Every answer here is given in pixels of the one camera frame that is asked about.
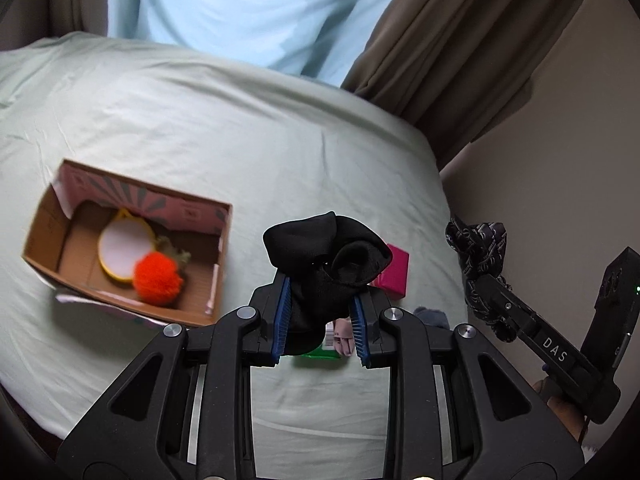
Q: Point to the person's right hand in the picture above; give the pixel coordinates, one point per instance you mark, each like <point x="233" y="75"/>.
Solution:
<point x="560" y="407"/>

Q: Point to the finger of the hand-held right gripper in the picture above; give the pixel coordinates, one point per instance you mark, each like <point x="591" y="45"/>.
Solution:
<point x="505" y="305"/>

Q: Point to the bed with pale green sheet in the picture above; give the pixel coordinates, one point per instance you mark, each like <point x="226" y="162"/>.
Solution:
<point x="250" y="135"/>

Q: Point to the grey fuzzy item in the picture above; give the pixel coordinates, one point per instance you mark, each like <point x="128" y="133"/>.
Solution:
<point x="432" y="317"/>

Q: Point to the black sock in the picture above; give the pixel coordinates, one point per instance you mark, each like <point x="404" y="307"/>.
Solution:
<point x="325" y="270"/>

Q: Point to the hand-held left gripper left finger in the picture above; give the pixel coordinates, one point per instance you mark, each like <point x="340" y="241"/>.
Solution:
<point x="280" y="316"/>

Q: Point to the black and white patterned cloth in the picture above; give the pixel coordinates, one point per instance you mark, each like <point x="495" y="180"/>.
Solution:
<point x="475" y="245"/>

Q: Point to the magenta box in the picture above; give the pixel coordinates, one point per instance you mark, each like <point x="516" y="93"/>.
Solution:
<point x="395" y="272"/>

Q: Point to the green packet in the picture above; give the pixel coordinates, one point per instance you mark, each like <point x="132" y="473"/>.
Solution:
<point x="325" y="357"/>

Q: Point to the cardboard box with pink lining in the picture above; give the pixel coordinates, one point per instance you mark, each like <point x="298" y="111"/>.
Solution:
<point x="75" y="240"/>

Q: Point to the light blue sheer curtain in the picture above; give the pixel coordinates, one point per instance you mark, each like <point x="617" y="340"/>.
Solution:
<point x="250" y="10"/>

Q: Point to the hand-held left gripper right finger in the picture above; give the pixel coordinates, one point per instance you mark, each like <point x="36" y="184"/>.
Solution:
<point x="359" y="329"/>

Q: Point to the orange pom-pom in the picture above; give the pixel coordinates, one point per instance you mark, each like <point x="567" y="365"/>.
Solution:
<point x="156" y="280"/>

